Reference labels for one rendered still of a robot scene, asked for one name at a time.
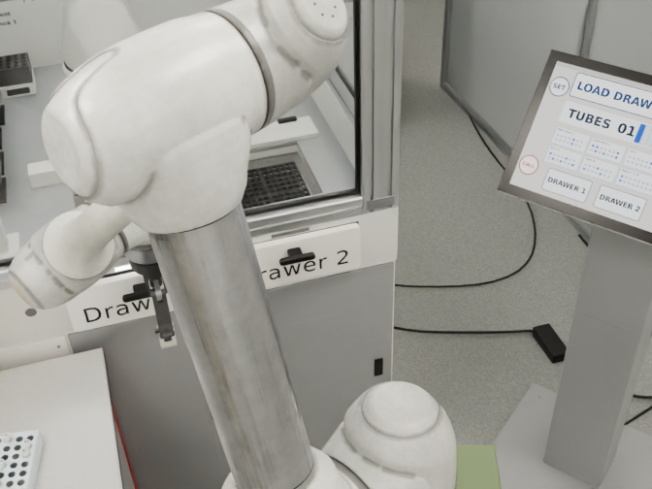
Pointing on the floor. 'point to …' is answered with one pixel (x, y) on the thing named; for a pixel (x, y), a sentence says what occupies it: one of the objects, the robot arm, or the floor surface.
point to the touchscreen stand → (590, 384)
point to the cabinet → (135, 429)
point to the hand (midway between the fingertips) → (162, 313)
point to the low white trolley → (68, 421)
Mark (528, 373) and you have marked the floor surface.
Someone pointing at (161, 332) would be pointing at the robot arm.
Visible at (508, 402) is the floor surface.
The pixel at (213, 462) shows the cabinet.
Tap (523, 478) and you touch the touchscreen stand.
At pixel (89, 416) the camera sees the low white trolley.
